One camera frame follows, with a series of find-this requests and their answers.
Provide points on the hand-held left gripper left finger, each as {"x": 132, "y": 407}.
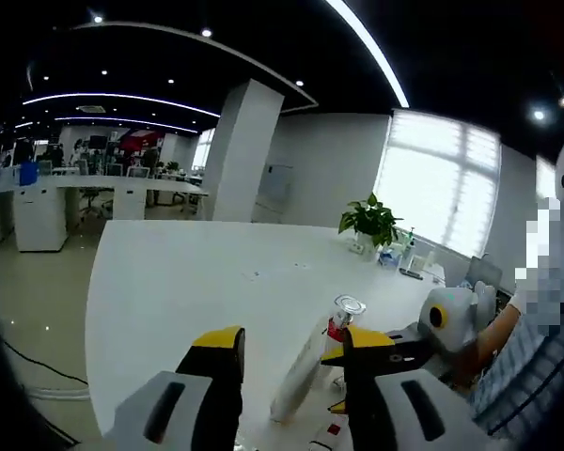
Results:
{"x": 178, "y": 413}

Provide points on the blue tissue packet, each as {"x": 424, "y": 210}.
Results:
{"x": 388, "y": 259}

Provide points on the black office chair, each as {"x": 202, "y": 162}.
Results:
{"x": 94, "y": 202}

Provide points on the potted green plant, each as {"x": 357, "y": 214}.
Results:
{"x": 369, "y": 221}

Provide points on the white box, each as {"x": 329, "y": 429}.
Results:
{"x": 427, "y": 268}

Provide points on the white skincare tube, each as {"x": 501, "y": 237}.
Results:
{"x": 301, "y": 371}

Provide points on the blue box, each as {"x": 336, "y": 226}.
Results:
{"x": 28, "y": 174}

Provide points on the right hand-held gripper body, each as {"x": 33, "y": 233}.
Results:
{"x": 456, "y": 319}

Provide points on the white skincare bottle clear cap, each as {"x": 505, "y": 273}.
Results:
{"x": 345, "y": 315}

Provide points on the row of white office desks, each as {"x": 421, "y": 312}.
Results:
{"x": 98, "y": 197}

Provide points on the grey office chair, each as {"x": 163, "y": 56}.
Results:
{"x": 484, "y": 275}

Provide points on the black remote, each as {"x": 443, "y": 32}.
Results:
{"x": 411, "y": 274}

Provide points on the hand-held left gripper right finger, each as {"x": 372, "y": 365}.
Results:
{"x": 404, "y": 413}

